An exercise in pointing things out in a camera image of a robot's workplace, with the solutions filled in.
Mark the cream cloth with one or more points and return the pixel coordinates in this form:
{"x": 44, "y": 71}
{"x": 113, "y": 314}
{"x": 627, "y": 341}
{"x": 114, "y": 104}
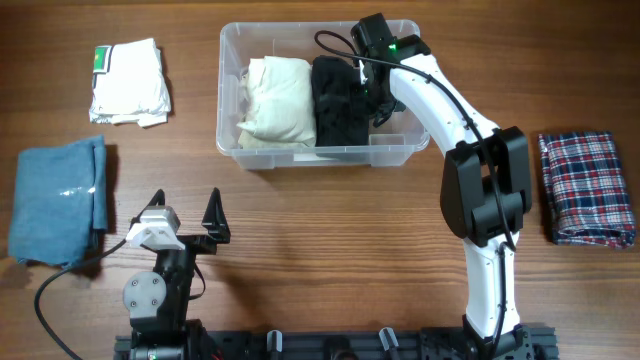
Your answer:
{"x": 280, "y": 111}

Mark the clear plastic storage bin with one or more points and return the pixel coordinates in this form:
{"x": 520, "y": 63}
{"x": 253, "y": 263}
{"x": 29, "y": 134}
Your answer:
{"x": 389, "y": 145}

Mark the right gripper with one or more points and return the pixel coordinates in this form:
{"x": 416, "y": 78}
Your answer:
{"x": 392, "y": 105}

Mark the plaid shirt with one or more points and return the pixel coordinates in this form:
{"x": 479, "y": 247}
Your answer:
{"x": 586, "y": 191}

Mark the blue towel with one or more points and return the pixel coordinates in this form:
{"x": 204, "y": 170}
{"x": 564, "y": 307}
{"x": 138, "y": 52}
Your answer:
{"x": 60, "y": 203}

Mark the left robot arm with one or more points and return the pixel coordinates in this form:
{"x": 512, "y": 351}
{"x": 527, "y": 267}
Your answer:
{"x": 157, "y": 300}

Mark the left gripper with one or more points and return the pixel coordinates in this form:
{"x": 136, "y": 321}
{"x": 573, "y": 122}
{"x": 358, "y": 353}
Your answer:
{"x": 217, "y": 229}

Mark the black garment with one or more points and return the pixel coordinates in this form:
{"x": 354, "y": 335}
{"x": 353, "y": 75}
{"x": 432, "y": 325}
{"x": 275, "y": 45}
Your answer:
{"x": 340, "y": 107}

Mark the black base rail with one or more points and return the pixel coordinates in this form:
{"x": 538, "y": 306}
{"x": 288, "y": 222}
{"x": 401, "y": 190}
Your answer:
{"x": 429, "y": 343}

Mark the white folded garment green tag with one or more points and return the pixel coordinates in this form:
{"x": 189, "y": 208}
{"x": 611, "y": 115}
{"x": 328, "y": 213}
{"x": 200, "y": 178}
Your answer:
{"x": 128, "y": 85}

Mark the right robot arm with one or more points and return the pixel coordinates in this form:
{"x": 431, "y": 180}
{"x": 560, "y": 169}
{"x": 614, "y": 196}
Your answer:
{"x": 485, "y": 190}

